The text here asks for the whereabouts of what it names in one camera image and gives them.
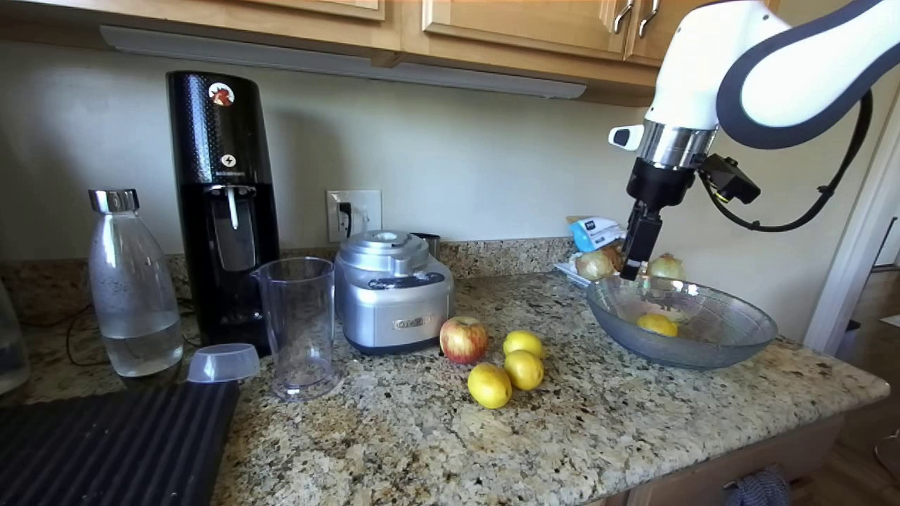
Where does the black power plug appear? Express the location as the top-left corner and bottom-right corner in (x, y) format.
(334, 198), (363, 242)

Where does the wooden cabinet door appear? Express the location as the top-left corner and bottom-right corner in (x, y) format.
(419, 0), (634, 62)
(628, 0), (701, 71)

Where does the white wall outlet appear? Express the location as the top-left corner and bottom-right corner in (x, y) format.
(323, 187), (385, 248)

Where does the white door frame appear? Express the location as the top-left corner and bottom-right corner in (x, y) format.
(801, 93), (900, 356)

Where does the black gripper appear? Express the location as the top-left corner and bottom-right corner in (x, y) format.
(618, 155), (704, 280)

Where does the black soda maker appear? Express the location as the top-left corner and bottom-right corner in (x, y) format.
(167, 68), (281, 356)

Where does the clear plastic measuring cup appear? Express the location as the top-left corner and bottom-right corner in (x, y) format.
(247, 253), (344, 401)

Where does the blue white food package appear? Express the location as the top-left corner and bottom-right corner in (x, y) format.
(565, 214), (628, 256)

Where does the yellow lemon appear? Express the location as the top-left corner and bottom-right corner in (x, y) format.
(464, 360), (517, 413)
(503, 349), (550, 392)
(500, 326), (547, 360)
(634, 312), (685, 340)

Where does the red yellow apple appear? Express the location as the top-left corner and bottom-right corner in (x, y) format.
(436, 314), (493, 367)

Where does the wooden base cabinet with drawers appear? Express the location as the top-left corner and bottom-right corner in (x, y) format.
(586, 409), (848, 506)

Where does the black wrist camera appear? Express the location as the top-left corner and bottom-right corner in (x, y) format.
(697, 151), (765, 208)

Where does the clear bottle with metal cap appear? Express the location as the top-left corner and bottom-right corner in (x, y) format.
(85, 184), (185, 378)

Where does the grey hanging towel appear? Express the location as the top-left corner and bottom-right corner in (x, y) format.
(721, 467), (797, 506)

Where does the metal cabinet handle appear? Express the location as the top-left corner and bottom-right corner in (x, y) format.
(637, 0), (663, 38)
(611, 0), (638, 37)

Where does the yellow onion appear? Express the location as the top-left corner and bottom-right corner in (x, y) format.
(647, 250), (687, 280)
(575, 248), (621, 284)

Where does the black ribbed mat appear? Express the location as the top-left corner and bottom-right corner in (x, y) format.
(0, 377), (242, 506)

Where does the clear glass bowl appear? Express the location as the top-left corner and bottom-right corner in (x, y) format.
(586, 271), (783, 371)

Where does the translucent grey plastic lid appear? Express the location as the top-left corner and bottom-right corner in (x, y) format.
(184, 340), (265, 387)

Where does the white under-cabinet light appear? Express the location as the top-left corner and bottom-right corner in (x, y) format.
(97, 21), (588, 104)

